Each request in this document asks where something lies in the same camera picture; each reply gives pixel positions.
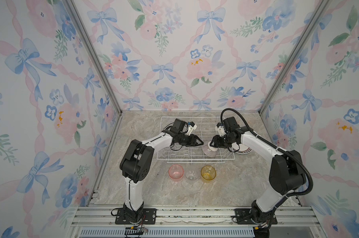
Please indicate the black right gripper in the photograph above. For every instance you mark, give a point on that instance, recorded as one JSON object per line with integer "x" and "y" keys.
{"x": 215, "y": 139}

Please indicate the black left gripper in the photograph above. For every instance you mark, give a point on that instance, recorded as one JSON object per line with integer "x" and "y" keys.
{"x": 193, "y": 142}

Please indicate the small white bowl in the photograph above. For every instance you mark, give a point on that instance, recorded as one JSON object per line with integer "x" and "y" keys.
{"x": 209, "y": 150}

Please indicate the yellow plastic cup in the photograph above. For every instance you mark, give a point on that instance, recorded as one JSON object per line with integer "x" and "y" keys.
{"x": 208, "y": 173}

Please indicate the clear plastic cup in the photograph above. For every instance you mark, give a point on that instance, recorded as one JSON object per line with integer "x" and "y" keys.
{"x": 192, "y": 175}

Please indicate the pink plastic cup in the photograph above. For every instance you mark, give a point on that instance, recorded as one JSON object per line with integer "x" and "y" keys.
{"x": 176, "y": 172}

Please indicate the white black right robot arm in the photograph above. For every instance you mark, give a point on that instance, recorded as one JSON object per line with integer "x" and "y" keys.
{"x": 285, "y": 175}

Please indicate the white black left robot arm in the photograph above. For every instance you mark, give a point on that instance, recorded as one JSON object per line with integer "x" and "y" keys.
{"x": 137, "y": 159}

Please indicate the grey vent grille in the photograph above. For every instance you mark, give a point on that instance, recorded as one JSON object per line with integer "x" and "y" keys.
{"x": 168, "y": 232}

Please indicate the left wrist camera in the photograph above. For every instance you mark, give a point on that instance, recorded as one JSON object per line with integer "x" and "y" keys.
{"x": 191, "y": 126}

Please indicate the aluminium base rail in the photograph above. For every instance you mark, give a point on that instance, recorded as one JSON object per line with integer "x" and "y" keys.
{"x": 289, "y": 222}

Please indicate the aluminium frame post right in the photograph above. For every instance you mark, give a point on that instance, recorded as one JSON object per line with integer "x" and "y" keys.
{"x": 307, "y": 32}

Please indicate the aluminium frame post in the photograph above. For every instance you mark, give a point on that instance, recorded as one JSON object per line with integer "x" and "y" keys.
{"x": 307, "y": 32}
{"x": 79, "y": 25}

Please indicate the aluminium frame post left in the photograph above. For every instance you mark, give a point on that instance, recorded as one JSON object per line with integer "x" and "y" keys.
{"x": 79, "y": 25}

